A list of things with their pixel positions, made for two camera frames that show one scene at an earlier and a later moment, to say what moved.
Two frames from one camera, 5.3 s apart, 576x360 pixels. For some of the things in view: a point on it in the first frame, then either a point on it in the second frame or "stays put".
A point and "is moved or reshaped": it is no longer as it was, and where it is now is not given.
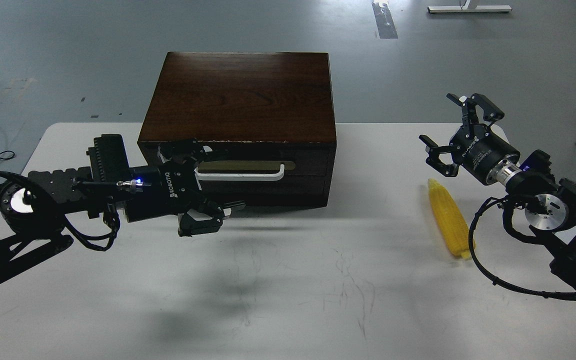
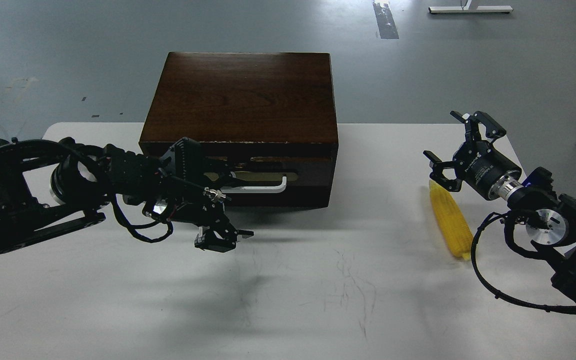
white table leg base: [471, 6] stays put
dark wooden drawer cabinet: [265, 120] stays put
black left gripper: [171, 189] -> [217, 233]
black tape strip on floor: [384, 23] stays put
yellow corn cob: [451, 225] stays put
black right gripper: [493, 160] -> [477, 162]
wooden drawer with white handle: [260, 167] is moved or reshaped
